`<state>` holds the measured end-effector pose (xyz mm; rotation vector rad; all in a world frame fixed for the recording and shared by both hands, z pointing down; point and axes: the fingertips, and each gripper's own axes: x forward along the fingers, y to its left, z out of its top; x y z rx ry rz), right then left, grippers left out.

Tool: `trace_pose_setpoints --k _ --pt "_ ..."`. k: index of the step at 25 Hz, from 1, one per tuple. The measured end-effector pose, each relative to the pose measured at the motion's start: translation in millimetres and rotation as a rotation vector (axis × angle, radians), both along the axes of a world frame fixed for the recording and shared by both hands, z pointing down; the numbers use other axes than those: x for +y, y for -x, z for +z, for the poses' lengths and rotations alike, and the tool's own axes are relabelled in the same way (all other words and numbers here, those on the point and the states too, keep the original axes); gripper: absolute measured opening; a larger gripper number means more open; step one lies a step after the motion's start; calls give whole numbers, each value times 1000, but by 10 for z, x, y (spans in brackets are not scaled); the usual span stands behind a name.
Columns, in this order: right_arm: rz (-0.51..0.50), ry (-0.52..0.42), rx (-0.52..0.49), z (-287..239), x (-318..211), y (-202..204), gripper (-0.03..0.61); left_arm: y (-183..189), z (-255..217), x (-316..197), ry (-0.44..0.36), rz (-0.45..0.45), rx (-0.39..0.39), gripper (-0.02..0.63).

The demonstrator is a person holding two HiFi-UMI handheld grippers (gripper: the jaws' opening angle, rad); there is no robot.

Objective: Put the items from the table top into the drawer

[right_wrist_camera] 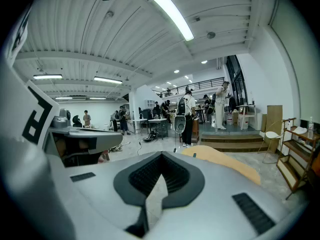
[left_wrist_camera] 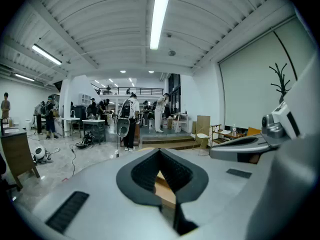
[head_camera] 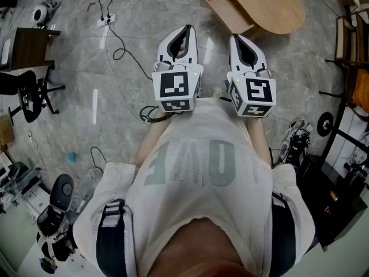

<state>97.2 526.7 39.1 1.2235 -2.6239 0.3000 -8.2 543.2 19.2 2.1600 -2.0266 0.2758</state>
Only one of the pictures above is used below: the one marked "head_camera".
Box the wooden framed chair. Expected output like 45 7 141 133
325 9 369 66

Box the dark wooden side table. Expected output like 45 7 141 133
0 27 61 72

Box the brown cardboard box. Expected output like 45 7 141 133
0 116 16 147

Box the person's right forearm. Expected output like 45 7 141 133
244 116 273 167

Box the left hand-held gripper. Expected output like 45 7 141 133
152 24 204 113

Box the oval wooden table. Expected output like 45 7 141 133
220 0 306 35

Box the orange cushion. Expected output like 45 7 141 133
351 68 369 106

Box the black cabinet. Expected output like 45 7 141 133
296 154 368 252

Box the wooden drawer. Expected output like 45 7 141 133
201 0 257 40

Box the white round camera device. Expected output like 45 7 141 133
31 3 54 28

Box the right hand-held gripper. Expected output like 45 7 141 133
224 34 277 118

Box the white power strip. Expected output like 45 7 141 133
96 13 119 28

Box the heap of cables and devices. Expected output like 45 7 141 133
278 119 314 167

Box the dark harness shoulder strap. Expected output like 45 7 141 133
270 190 298 277
95 198 136 277

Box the person's white shirt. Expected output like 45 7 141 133
72 98 317 277

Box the black office chair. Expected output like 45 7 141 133
0 64 66 123

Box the person's left forearm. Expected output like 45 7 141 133
134 108 174 167

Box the black coiled wrist cable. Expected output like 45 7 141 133
139 105 171 124

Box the black round disc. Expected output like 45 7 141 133
317 111 334 137

